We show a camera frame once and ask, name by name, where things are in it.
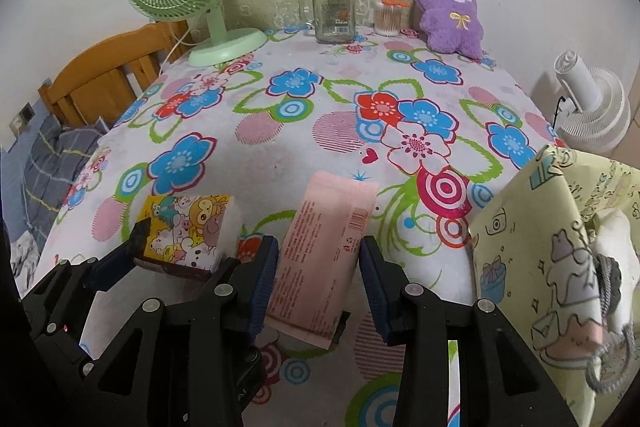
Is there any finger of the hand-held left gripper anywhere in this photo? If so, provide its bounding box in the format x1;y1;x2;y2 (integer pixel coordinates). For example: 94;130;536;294
207;254;251;293
30;219;153;308

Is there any grey plaid pillow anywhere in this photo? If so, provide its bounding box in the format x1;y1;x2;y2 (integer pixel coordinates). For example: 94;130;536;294
15;114;108;238

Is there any cartoon print tissue pack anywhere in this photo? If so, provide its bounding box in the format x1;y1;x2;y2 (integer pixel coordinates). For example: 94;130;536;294
135;193;243;280

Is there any pink packet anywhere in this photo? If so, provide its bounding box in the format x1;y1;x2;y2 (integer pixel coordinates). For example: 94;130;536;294
263;172;379;349

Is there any white standing fan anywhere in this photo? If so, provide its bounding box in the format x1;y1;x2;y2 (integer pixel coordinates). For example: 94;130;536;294
552;51;632;152

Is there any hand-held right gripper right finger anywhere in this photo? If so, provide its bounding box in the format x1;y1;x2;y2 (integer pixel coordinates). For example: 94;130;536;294
360;235;576;427

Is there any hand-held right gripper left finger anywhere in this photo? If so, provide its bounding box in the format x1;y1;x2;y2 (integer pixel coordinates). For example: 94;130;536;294
82;235;279;427

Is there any white fan cable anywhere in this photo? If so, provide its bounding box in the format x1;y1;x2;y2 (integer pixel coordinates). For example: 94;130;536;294
159;24;193;72

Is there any wall socket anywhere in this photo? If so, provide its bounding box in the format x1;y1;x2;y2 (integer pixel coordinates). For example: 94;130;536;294
10;104;36;135

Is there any yellow patterned storage box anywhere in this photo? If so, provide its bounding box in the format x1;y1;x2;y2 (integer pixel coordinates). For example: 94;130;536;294
470;144;640;427

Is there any cotton swab jar orange lid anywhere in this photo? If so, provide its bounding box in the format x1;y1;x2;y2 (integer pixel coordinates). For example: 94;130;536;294
375;0;410;38

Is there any purple plush bunny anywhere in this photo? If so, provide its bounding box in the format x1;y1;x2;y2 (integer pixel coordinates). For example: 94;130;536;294
407;0;486;59

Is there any floral tablecloth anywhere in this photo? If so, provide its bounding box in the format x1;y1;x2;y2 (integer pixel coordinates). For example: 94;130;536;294
15;24;571;427

